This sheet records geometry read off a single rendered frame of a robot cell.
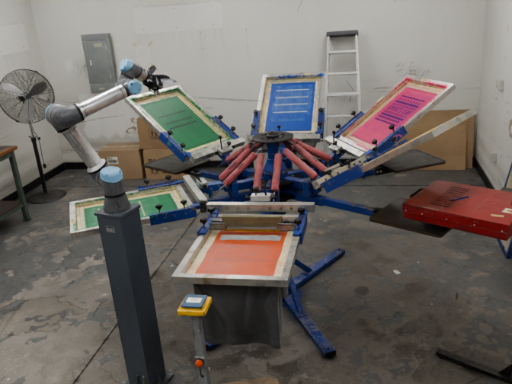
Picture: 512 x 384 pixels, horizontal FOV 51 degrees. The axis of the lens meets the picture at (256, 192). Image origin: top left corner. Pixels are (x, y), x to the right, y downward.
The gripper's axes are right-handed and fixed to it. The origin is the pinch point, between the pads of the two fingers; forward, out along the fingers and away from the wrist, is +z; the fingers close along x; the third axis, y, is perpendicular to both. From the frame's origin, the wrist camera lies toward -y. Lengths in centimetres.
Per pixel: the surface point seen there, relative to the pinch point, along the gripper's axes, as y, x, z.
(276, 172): 40, 15, 80
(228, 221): 80, -1, 37
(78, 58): -329, -293, 172
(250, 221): 84, 10, 43
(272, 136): 8, 15, 87
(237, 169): 27, -11, 74
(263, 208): 70, 10, 61
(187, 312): 142, 6, -17
